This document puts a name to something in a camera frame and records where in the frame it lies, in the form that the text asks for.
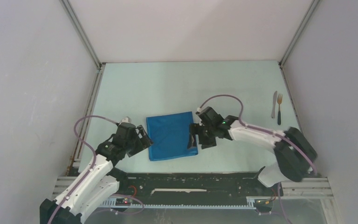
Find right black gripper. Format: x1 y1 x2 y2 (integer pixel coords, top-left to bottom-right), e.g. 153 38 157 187
187 123 217 150

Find blue cloth napkin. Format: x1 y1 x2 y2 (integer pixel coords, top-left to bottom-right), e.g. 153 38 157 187
146 112 198 161

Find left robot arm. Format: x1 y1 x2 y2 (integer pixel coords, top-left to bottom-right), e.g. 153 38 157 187
40 118 152 224

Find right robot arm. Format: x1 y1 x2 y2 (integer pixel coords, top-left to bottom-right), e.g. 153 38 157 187
187 107 317 195

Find silver knife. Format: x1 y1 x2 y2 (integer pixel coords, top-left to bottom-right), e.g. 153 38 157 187
271 91 278 119

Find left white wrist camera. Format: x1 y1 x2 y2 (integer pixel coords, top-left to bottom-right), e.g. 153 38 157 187
121 117 131 123

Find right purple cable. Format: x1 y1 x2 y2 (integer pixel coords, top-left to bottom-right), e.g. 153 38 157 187
199 94 318 177

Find purple cable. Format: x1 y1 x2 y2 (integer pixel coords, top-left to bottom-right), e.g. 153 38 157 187
46 115 119 224
199 94 318 177

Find white cable duct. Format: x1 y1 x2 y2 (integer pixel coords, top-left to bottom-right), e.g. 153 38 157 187
98 198 256 210

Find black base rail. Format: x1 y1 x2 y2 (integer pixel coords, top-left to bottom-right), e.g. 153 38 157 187
117 172 282 205

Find left aluminium frame post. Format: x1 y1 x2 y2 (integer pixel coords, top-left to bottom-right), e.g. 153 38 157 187
60 0 104 176

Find aluminium frame post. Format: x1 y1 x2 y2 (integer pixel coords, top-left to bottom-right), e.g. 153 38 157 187
279 0 322 69
60 0 104 176

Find gold fork dark handle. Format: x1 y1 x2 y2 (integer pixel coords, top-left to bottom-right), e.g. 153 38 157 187
277 93 283 125

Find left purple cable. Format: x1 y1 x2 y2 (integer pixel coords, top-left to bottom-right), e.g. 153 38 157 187
46 115 119 224

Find right aluminium frame post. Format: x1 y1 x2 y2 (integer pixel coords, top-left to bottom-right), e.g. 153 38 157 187
279 0 322 69

